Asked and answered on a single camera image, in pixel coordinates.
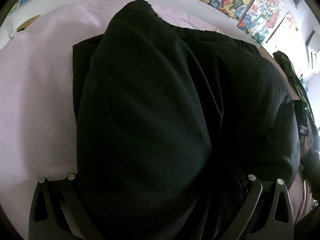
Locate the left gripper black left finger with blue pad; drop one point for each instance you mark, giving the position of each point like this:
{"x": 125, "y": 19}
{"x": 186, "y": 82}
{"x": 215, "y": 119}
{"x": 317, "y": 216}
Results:
{"x": 51, "y": 214}

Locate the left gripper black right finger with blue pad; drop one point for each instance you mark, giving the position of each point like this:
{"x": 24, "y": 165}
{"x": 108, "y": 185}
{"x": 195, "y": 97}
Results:
{"x": 265, "y": 214}

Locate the black puffer jacket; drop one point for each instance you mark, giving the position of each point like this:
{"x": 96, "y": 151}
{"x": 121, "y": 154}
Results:
{"x": 170, "y": 122}

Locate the dark green jacket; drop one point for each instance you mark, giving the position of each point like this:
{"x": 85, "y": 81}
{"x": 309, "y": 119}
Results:
{"x": 295, "y": 82}

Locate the white air conditioner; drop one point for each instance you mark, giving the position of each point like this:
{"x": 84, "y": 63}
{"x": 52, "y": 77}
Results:
{"x": 312, "y": 48}

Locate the pink yellow animals drawing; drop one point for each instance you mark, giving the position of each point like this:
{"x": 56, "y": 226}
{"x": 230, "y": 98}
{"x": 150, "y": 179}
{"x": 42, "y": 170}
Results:
{"x": 286, "y": 28}

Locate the pink bed sheet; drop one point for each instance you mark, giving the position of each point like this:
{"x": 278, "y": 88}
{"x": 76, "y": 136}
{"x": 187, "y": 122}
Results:
{"x": 38, "y": 121}

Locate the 2024 astronaut drawing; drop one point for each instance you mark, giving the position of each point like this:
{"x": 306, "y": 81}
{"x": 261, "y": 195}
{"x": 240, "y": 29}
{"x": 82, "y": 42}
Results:
{"x": 262, "y": 18}

